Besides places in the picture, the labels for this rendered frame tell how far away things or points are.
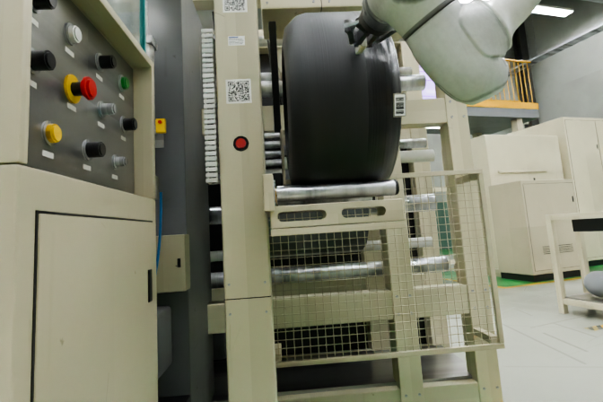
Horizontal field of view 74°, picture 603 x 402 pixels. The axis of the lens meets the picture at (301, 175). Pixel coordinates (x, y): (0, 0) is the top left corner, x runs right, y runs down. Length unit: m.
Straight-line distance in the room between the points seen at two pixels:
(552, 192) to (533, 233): 0.65
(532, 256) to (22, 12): 5.55
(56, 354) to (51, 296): 0.08
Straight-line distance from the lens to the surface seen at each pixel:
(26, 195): 0.61
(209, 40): 1.32
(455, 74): 0.70
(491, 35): 0.71
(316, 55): 1.06
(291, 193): 1.08
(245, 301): 1.17
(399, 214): 1.10
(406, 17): 0.70
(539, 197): 5.90
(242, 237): 1.16
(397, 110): 1.07
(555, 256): 3.93
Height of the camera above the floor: 0.79
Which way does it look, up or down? 8 degrees up
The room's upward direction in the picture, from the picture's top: 4 degrees counter-clockwise
